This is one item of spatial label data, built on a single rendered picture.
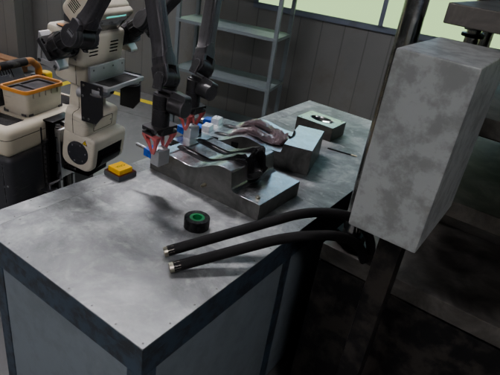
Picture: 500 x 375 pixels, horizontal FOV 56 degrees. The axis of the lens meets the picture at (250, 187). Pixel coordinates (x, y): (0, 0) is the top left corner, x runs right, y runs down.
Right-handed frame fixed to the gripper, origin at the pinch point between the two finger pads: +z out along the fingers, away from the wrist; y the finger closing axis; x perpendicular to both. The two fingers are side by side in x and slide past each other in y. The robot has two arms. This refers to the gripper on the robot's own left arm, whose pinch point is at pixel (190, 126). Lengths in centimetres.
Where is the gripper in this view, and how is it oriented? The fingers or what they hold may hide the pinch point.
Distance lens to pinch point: 189.9
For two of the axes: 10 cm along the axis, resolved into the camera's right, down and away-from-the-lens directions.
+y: 5.8, -3.2, 7.5
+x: -8.0, -4.1, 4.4
